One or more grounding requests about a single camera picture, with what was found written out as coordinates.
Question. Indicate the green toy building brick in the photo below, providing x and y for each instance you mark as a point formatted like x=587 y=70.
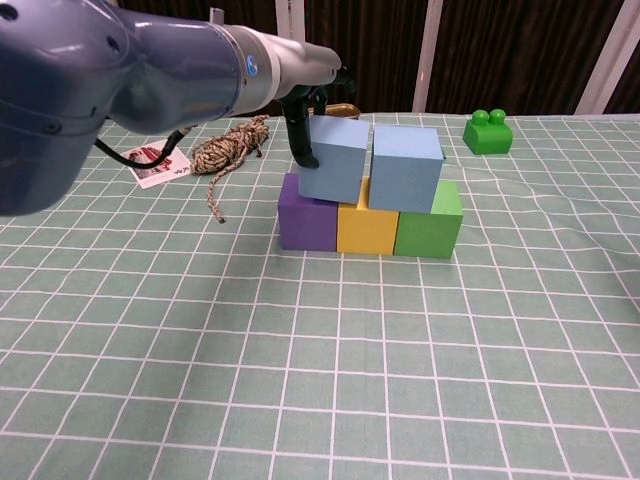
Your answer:
x=487 y=135

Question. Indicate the light blue foam cube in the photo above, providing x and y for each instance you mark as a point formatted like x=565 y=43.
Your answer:
x=335 y=170
x=405 y=170

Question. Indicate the green foam cube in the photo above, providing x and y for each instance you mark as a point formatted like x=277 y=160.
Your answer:
x=427 y=235

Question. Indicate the purple foam cube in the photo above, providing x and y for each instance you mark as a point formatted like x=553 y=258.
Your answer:
x=307 y=227

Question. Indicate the dark green luncheon meat can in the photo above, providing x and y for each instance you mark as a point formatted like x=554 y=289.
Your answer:
x=345 y=110

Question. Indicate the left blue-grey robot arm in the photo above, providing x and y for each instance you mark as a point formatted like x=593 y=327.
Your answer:
x=100 y=75

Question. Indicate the yellow foam cube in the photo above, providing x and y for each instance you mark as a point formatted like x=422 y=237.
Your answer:
x=367 y=232

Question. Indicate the white photo card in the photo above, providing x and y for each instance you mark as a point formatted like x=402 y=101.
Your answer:
x=160 y=175

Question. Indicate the black curtain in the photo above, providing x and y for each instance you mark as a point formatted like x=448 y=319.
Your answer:
x=500 y=55

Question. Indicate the green checkered tablecloth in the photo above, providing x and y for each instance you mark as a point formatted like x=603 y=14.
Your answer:
x=320 y=375

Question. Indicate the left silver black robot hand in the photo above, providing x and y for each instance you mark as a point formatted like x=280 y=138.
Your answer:
x=305 y=70

